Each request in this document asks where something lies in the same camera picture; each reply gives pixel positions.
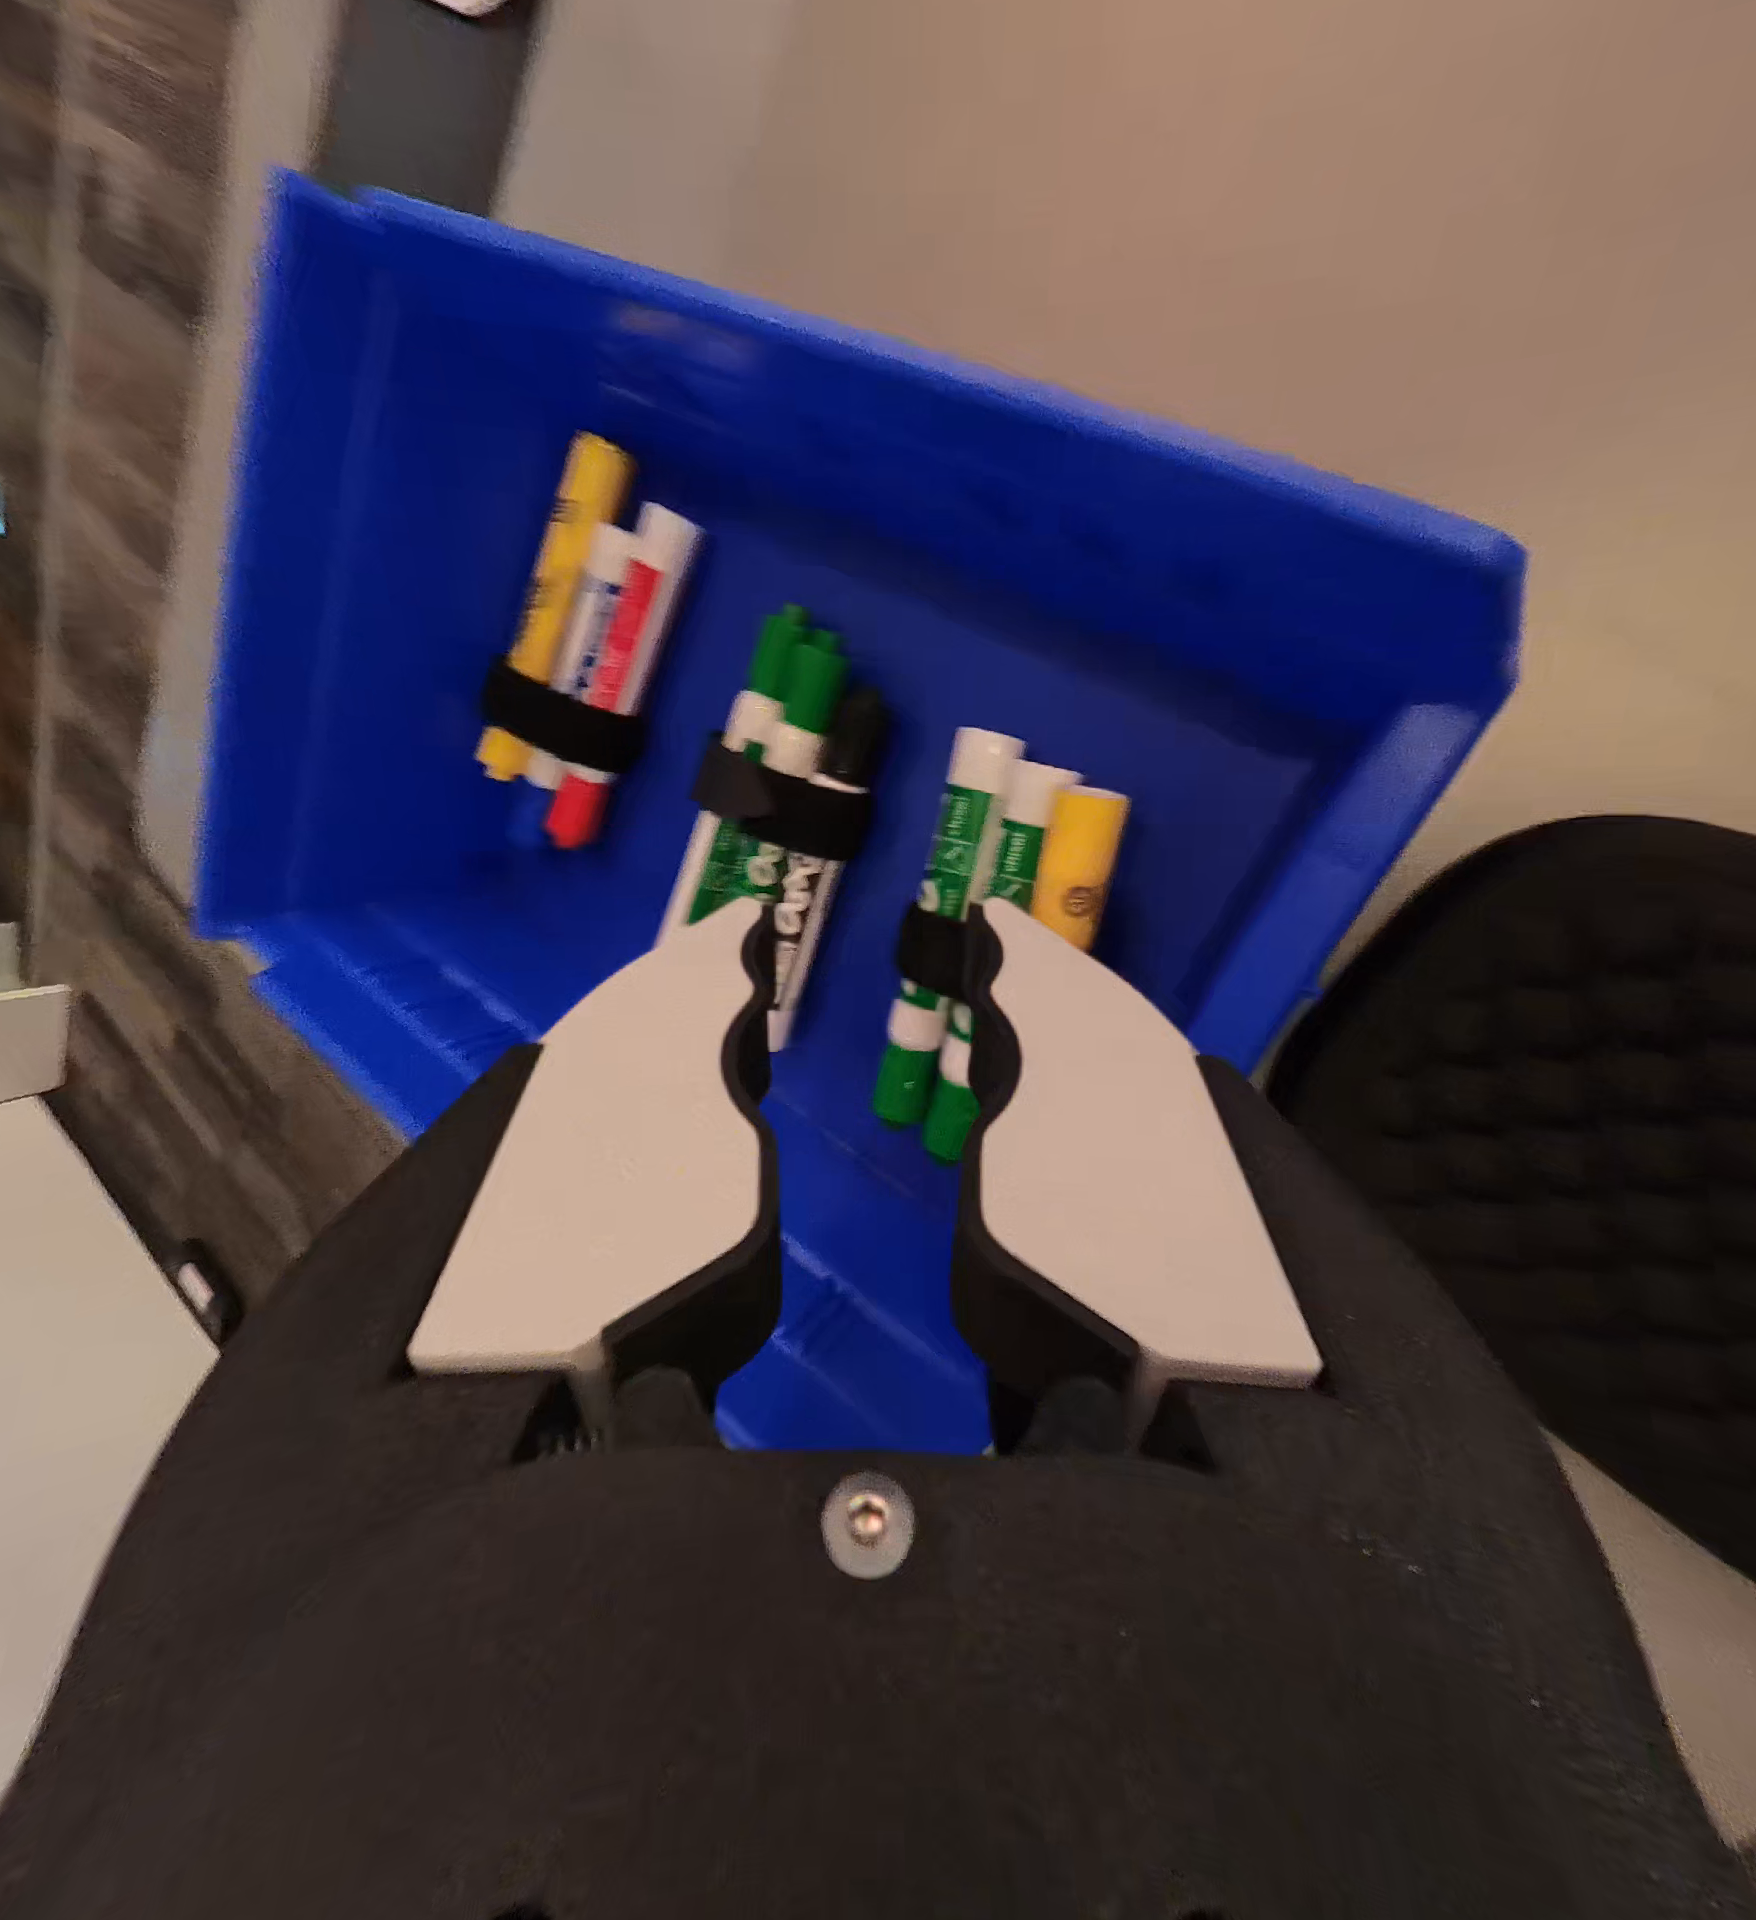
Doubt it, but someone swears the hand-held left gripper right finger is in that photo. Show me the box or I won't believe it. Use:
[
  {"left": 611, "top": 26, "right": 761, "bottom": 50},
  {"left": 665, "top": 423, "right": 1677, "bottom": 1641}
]
[{"left": 950, "top": 896, "right": 1328, "bottom": 1396}]

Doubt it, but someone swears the blue dry erase marker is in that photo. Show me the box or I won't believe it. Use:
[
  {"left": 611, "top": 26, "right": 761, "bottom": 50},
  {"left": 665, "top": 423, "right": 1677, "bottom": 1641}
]
[{"left": 524, "top": 515, "right": 645, "bottom": 797}]

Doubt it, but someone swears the black table pad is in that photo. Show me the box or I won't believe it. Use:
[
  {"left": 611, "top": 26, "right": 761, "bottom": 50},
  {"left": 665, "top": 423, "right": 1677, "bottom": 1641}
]
[{"left": 320, "top": 0, "right": 538, "bottom": 218}]

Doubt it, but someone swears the yellow highlighter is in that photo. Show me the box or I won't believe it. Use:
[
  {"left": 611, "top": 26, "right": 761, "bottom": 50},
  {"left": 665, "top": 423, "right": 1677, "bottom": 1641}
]
[
  {"left": 473, "top": 429, "right": 637, "bottom": 787},
  {"left": 1030, "top": 781, "right": 1136, "bottom": 956}
]

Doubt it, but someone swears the blue plastic bin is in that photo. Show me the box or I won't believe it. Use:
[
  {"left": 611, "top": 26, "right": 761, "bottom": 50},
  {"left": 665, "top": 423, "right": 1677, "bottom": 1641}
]
[{"left": 191, "top": 166, "right": 1528, "bottom": 1456}]

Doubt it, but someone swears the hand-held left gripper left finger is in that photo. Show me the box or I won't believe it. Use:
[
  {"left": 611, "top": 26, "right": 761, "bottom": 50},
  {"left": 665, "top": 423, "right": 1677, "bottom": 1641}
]
[{"left": 406, "top": 901, "right": 786, "bottom": 1403}]

